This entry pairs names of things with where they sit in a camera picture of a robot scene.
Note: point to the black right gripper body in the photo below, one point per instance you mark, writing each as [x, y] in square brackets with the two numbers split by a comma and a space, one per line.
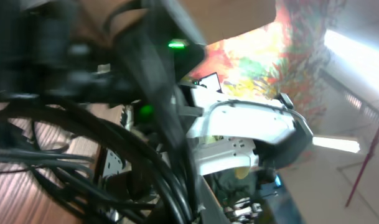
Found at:
[47, 49]

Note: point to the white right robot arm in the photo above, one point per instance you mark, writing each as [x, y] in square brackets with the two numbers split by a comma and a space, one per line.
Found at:
[156, 43]

